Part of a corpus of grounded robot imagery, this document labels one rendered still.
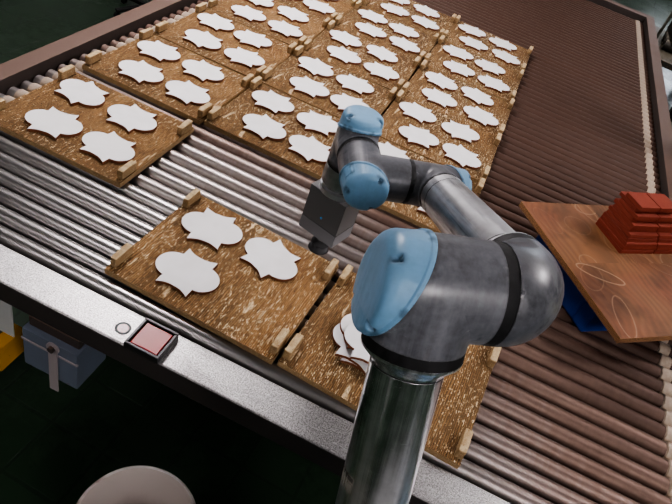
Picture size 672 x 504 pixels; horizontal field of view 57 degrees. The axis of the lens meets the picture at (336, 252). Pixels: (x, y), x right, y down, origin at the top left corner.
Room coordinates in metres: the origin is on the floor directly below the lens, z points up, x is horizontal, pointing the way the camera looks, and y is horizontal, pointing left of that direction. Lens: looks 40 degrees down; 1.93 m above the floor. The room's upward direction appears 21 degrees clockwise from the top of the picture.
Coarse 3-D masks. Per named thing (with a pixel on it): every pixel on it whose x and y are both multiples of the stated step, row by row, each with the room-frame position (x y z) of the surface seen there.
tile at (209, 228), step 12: (192, 216) 1.11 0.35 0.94; (204, 216) 1.13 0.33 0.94; (216, 216) 1.14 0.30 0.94; (192, 228) 1.07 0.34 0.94; (204, 228) 1.09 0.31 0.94; (216, 228) 1.10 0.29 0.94; (228, 228) 1.12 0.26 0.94; (192, 240) 1.04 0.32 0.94; (204, 240) 1.05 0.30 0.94; (216, 240) 1.06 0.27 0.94; (228, 240) 1.08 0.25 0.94; (240, 240) 1.09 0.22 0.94
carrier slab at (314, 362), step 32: (352, 288) 1.08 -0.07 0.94; (320, 320) 0.95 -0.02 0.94; (320, 352) 0.86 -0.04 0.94; (480, 352) 1.03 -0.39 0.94; (320, 384) 0.78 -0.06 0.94; (352, 384) 0.81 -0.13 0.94; (448, 384) 0.90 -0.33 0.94; (480, 384) 0.94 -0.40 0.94; (448, 416) 0.82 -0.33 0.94; (448, 448) 0.75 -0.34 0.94
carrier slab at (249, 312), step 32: (160, 224) 1.05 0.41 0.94; (256, 224) 1.18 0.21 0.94; (224, 256) 1.03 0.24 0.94; (160, 288) 0.87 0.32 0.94; (224, 288) 0.93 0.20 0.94; (256, 288) 0.97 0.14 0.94; (288, 288) 1.00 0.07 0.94; (320, 288) 1.04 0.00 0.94; (192, 320) 0.83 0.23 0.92; (224, 320) 0.85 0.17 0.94; (256, 320) 0.88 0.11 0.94; (288, 320) 0.91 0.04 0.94; (256, 352) 0.80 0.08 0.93
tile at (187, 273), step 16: (160, 256) 0.95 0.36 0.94; (176, 256) 0.97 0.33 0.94; (192, 256) 0.98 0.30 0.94; (160, 272) 0.91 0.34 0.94; (176, 272) 0.92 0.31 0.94; (192, 272) 0.94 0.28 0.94; (208, 272) 0.96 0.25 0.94; (176, 288) 0.88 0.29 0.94; (192, 288) 0.89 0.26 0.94; (208, 288) 0.91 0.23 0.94
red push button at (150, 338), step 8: (144, 328) 0.76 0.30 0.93; (152, 328) 0.77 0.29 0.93; (136, 336) 0.74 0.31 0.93; (144, 336) 0.75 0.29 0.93; (152, 336) 0.75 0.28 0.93; (160, 336) 0.76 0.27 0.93; (168, 336) 0.77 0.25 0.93; (136, 344) 0.72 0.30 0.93; (144, 344) 0.73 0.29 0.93; (152, 344) 0.73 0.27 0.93; (160, 344) 0.74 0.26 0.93; (152, 352) 0.72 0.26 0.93
